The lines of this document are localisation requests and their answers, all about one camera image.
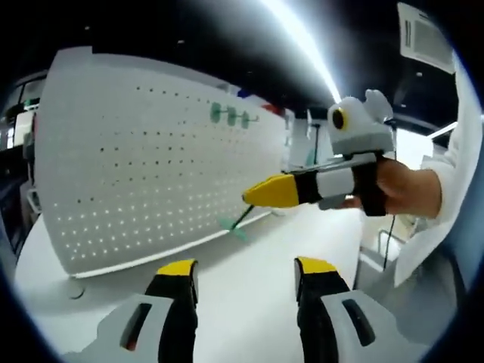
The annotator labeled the black tripod stand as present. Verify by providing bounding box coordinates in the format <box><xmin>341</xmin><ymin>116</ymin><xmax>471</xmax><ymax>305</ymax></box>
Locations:
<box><xmin>304</xmin><ymin>111</ymin><xmax>324</xmax><ymax>167</ymax></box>

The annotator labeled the person's right hand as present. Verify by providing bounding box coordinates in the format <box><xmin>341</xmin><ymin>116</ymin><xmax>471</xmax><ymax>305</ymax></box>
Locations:
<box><xmin>376</xmin><ymin>157</ymin><xmax>444</xmax><ymax>219</ymax></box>

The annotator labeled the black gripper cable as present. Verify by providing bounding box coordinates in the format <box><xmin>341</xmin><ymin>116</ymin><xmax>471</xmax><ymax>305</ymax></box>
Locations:
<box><xmin>382</xmin><ymin>119</ymin><xmax>399</xmax><ymax>274</ymax></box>

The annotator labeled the white ceiling air vent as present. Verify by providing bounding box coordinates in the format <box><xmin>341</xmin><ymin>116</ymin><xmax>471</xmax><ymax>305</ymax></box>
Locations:
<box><xmin>396</xmin><ymin>2</ymin><xmax>455</xmax><ymax>71</ymax></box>

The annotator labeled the white perforated mounting plate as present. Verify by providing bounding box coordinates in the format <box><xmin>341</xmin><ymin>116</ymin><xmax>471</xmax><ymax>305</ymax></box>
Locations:
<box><xmin>32</xmin><ymin>47</ymin><xmax>288</xmax><ymax>280</ymax></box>

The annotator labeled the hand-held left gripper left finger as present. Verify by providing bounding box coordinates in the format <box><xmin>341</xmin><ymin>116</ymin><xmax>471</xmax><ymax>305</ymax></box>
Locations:
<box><xmin>96</xmin><ymin>259</ymin><xmax>200</xmax><ymax>363</ymax></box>

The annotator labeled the ceiling light strip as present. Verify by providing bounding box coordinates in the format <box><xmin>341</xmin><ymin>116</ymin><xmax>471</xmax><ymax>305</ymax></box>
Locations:
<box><xmin>260</xmin><ymin>0</ymin><xmax>345</xmax><ymax>105</ymax></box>

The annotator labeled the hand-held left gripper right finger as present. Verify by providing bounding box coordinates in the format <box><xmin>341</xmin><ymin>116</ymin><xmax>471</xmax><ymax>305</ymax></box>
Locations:
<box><xmin>293</xmin><ymin>256</ymin><xmax>402</xmax><ymax>363</ymax></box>

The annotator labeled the person's white coat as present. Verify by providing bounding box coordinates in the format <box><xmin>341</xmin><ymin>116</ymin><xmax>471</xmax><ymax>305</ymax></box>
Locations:
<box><xmin>355</xmin><ymin>241</ymin><xmax>458</xmax><ymax>345</ymax></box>

